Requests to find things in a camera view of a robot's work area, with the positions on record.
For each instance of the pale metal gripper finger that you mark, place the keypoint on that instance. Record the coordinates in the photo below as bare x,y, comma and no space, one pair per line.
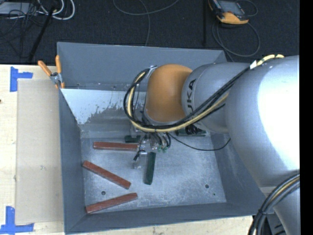
139,161
142,147

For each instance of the dark green flat block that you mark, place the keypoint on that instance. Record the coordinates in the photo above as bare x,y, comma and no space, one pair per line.
132,138
181,132
150,168

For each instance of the red-brown flat block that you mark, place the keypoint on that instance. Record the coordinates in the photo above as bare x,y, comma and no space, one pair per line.
111,203
106,174
115,146

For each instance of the grey metal bin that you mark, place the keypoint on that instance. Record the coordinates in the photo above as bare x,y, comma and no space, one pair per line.
181,177

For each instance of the pale wood flat board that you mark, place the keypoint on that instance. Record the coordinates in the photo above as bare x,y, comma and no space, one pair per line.
39,150

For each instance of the black cylinder on white bracket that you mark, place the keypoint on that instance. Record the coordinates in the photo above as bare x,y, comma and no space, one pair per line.
192,130

